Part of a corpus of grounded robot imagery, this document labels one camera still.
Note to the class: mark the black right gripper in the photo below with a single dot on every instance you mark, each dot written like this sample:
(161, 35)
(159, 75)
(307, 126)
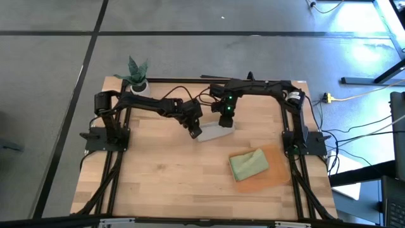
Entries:
(225, 101)

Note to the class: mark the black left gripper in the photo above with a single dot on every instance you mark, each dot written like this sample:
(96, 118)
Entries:
(190, 115)

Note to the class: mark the grey waffle towel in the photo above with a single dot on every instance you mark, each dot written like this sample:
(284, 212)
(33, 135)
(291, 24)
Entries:
(215, 133)

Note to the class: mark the green microfiber towel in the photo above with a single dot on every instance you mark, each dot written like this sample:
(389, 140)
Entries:
(250, 164)

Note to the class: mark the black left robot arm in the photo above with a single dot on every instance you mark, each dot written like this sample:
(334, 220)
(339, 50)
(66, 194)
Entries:
(139, 103)

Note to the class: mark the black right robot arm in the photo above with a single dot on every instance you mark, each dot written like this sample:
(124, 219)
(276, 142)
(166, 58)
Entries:
(278, 92)

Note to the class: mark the white plant pot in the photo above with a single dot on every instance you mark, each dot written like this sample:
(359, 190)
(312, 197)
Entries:
(141, 91)

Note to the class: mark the orange cutting board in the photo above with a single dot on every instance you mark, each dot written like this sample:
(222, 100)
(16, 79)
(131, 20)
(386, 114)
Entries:
(272, 177)

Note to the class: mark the green artificial plant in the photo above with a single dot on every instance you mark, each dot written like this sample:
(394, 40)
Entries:
(136, 73)

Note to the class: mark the yellow power outlet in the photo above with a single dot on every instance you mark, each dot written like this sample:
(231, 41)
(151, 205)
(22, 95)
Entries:
(328, 97)

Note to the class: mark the white box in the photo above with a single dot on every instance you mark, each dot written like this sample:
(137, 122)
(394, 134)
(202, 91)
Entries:
(346, 172)

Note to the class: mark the black desk beam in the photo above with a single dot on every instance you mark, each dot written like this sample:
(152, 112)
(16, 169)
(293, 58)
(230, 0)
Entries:
(360, 175)

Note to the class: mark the dark grey cabinet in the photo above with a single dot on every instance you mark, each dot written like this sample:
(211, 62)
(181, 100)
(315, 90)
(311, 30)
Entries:
(398, 133)

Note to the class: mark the grey chair foot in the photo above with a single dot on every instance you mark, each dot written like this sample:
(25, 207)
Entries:
(11, 145)

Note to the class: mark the black keyboard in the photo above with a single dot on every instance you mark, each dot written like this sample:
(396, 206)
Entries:
(394, 206)

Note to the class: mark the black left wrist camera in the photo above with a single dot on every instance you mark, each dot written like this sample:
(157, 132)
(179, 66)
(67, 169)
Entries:
(193, 109)

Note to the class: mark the black metal table frame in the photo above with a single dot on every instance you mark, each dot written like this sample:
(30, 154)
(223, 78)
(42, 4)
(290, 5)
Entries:
(177, 81)

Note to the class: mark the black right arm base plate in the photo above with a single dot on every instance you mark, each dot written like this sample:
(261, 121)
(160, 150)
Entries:
(316, 147)

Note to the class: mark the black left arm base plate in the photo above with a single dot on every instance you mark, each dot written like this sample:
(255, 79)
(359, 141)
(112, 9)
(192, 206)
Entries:
(95, 144)

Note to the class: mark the black desk leg frame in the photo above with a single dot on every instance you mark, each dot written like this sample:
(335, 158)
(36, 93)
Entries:
(364, 80)

